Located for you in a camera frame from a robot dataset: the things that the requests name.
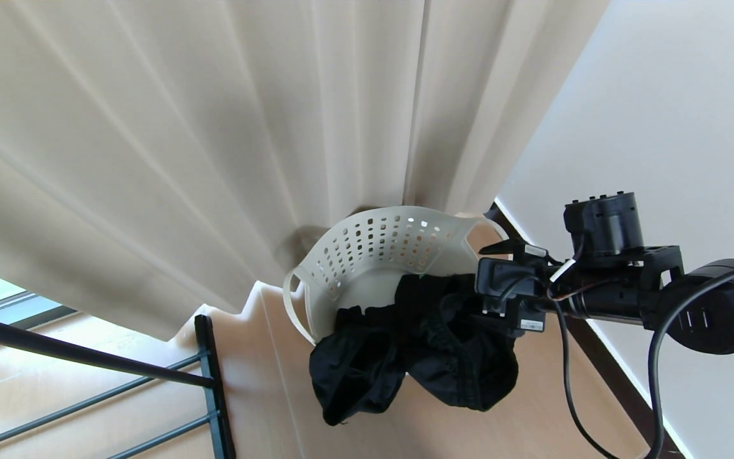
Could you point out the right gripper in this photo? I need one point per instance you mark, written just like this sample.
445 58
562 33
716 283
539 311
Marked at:
596 305

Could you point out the heap of black clothes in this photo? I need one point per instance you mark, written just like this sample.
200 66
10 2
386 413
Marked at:
456 363

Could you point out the white laundry basket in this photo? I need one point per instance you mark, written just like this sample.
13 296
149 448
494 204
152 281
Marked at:
360 287

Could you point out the black clothes rack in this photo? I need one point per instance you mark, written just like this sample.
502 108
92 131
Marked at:
213 382

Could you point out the beige curtain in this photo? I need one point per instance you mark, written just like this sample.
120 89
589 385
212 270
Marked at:
182 127

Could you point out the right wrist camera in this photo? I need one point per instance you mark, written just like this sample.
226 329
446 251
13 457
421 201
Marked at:
494 277

